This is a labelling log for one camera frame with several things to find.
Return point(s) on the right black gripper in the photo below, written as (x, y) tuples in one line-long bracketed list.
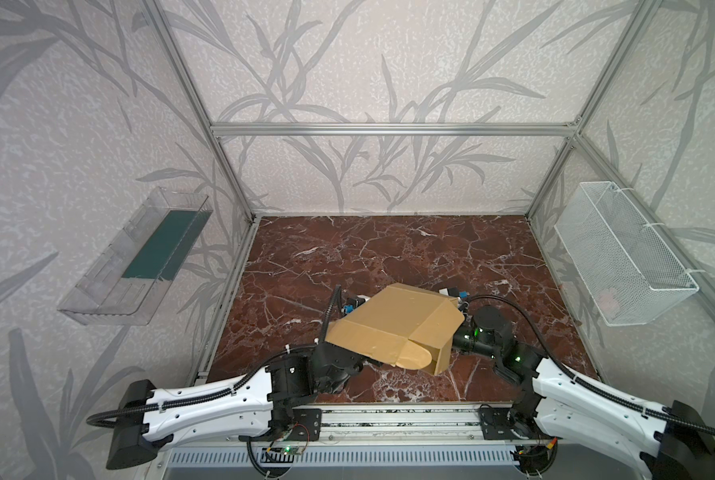
[(462, 306)]

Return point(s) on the brown cardboard box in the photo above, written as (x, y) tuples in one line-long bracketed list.
[(402, 326)]

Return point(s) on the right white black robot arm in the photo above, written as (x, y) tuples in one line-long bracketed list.
[(662, 442)]

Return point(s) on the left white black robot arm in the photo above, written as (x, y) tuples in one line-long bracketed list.
[(270, 402)]

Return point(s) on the black connector box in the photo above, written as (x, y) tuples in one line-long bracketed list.
[(533, 462)]

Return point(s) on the green circuit board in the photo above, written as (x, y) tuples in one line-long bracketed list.
[(284, 453)]

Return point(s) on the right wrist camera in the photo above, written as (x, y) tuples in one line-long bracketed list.
[(454, 292)]

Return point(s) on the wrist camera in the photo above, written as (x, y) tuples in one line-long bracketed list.
[(454, 292), (349, 304)]

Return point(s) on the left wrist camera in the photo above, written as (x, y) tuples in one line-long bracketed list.
[(349, 304)]

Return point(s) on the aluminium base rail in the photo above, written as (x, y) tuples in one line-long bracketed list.
[(380, 424)]

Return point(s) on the white wire mesh basket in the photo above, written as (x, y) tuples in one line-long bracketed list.
[(629, 271)]

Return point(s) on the clear plastic wall bin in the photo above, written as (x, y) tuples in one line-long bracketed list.
[(131, 277)]

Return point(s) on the aluminium frame enclosure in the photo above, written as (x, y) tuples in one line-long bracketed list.
[(648, 125)]

